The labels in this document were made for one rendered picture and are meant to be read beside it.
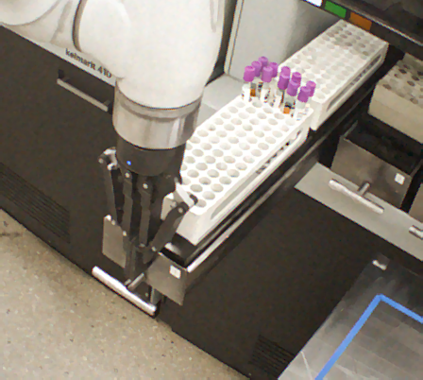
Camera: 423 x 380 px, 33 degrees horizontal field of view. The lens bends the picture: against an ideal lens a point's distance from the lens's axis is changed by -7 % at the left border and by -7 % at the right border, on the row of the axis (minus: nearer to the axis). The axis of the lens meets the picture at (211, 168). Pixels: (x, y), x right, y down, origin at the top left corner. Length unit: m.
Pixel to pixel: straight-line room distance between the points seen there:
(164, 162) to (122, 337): 1.09
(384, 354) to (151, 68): 0.44
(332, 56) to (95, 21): 0.63
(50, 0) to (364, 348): 0.53
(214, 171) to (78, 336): 0.94
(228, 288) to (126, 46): 0.90
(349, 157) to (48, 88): 0.68
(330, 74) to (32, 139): 0.75
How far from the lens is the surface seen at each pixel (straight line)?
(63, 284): 1.94
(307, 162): 1.15
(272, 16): 1.27
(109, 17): 0.71
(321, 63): 1.24
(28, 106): 1.67
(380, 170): 1.19
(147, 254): 0.93
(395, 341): 0.92
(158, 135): 0.76
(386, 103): 1.22
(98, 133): 1.53
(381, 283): 0.97
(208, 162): 1.01
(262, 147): 1.05
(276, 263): 1.42
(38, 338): 1.84
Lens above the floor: 1.51
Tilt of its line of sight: 41 degrees down
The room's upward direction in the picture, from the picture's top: 11 degrees clockwise
